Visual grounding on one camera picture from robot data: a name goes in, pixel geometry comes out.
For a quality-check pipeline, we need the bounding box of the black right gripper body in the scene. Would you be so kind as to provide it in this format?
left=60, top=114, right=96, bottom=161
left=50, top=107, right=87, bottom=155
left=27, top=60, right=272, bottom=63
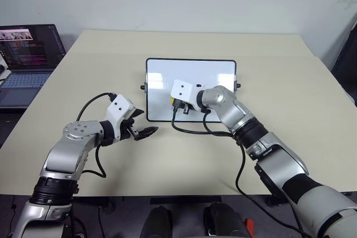
left=173, top=99, right=197, bottom=115

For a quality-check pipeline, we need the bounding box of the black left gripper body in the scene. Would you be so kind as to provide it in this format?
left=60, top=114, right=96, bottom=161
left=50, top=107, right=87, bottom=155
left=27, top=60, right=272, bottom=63
left=120, top=117, right=140, bottom=140

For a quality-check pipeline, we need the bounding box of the black framed small whiteboard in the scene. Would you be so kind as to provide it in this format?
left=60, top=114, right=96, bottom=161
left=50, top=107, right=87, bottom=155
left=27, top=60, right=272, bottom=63
left=140, top=57, right=242, bottom=123

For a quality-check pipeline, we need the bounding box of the dark rounded shape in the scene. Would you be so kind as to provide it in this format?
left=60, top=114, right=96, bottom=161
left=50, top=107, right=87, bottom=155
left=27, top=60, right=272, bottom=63
left=202, top=201, right=247, bottom=238

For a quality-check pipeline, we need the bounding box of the open grey laptop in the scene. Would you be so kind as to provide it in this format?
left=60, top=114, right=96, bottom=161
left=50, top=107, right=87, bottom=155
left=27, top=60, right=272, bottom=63
left=0, top=24, right=67, bottom=108

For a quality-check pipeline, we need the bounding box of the small red object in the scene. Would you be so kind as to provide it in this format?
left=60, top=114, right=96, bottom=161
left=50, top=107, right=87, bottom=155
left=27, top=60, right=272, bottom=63
left=244, top=217, right=255, bottom=234

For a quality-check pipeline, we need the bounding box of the black office chair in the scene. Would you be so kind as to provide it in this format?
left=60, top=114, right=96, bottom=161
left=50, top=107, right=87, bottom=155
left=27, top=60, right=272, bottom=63
left=330, top=14, right=357, bottom=84

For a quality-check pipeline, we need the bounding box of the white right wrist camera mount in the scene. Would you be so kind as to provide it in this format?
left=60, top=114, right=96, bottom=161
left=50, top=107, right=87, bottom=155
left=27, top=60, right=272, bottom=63
left=170, top=79, right=206, bottom=104

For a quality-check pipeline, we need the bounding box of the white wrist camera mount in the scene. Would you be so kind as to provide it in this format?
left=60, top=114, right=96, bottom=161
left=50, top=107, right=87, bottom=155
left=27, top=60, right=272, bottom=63
left=105, top=95, right=137, bottom=141
left=170, top=79, right=206, bottom=104

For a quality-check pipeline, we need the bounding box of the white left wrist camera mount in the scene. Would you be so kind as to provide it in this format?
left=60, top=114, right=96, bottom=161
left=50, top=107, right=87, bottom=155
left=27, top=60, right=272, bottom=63
left=105, top=95, right=137, bottom=141

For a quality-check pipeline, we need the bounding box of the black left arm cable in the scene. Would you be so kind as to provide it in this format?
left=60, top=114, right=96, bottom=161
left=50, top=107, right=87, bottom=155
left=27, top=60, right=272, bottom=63
left=76, top=92, right=118, bottom=179

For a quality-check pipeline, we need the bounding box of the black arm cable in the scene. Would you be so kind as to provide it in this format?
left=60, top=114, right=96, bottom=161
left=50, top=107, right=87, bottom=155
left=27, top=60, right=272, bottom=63
left=76, top=92, right=118, bottom=179
left=171, top=104, right=313, bottom=238

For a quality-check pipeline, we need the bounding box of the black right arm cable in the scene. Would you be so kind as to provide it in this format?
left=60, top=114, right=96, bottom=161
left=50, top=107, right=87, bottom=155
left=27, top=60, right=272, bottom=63
left=171, top=104, right=313, bottom=238

